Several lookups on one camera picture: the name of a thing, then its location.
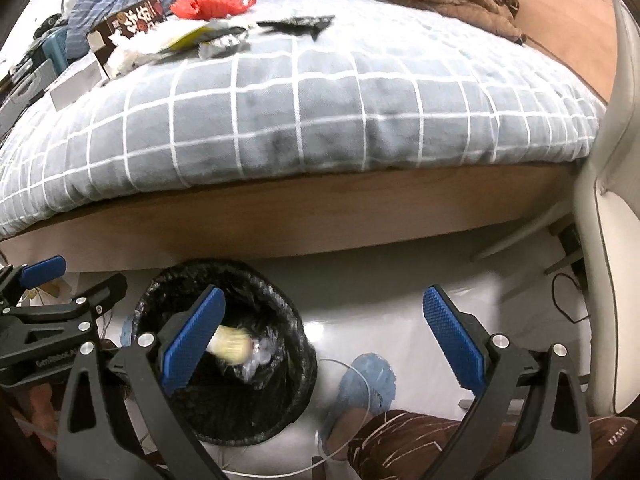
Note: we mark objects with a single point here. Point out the wooden headboard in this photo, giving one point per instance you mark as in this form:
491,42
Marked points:
560,15

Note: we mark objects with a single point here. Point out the silver wrapper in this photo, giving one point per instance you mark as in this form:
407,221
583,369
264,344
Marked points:
220,47

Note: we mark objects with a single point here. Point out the brown printed box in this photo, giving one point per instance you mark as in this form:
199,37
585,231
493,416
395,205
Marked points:
135,20

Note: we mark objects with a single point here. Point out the white cardboard box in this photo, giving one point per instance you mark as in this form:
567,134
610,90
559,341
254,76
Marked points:
75,82

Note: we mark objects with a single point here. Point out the white plastic bag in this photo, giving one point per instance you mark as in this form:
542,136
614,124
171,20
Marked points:
135,52

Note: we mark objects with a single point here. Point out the yellow and white snack packet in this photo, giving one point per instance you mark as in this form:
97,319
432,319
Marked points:
187,37

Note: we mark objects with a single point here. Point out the black bin with black liner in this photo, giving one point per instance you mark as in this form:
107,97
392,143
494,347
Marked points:
280,310

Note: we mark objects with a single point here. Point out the white leather chair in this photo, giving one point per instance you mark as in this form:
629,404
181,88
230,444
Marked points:
620,210

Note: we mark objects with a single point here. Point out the blue fluffy slipper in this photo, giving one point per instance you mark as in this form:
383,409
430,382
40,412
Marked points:
370,375

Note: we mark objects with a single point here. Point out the bed with grey checked sheet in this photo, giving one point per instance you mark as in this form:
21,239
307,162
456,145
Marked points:
300,110

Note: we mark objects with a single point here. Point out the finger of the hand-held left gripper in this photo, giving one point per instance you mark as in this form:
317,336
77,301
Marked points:
45,267
100,296

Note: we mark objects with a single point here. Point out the pale yellow wrapper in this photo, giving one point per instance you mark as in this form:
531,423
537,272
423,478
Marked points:
230,347

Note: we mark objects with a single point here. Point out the grey suitcase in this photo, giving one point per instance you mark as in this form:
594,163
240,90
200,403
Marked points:
22,95

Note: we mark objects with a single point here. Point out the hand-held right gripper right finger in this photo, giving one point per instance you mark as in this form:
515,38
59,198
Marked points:
452,342

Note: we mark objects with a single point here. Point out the red plastic bag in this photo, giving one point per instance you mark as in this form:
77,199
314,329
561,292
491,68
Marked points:
210,6

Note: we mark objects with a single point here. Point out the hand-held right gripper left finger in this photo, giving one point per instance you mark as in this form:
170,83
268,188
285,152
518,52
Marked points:
192,342

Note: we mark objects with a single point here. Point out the teal storage box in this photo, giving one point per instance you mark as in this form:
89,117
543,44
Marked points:
55,50

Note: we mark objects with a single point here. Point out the black wrapper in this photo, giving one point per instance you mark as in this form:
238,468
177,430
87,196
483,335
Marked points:
295,24

